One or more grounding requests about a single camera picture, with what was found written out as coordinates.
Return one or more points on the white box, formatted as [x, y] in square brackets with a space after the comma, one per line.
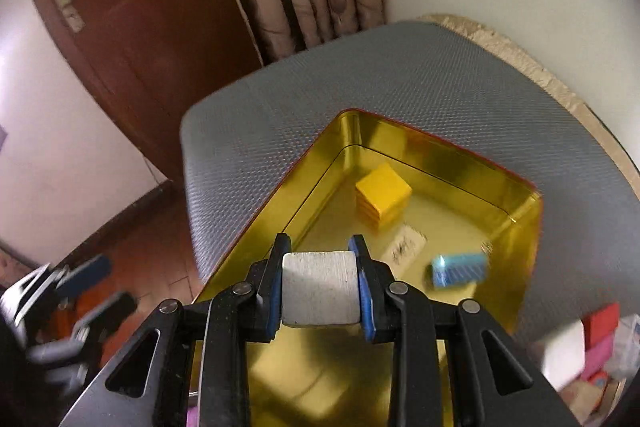
[560, 354]

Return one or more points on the pink box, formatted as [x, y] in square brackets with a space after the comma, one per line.
[597, 357]

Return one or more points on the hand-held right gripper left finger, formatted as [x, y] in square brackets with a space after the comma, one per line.
[272, 317]

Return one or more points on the brown wooden door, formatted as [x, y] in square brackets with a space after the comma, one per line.
[150, 32]

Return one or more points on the yellow striped cube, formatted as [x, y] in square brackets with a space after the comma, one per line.
[382, 192]

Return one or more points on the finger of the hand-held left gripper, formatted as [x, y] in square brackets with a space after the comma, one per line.
[107, 309]
[85, 269]

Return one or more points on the grey textured mat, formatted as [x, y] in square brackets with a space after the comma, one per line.
[400, 72]

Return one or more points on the blue oval tin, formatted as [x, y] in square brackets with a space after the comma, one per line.
[460, 271]

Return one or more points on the pink cloth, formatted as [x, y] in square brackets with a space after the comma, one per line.
[192, 418]

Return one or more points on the red box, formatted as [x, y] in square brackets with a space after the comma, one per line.
[600, 324]

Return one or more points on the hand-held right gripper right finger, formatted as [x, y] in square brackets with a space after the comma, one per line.
[364, 302]

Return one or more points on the white square block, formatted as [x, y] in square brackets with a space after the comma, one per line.
[320, 287]

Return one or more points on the gold metal tin tray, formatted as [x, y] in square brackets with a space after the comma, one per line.
[450, 227]

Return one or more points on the clear plastic bag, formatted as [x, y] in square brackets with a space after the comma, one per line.
[627, 347]

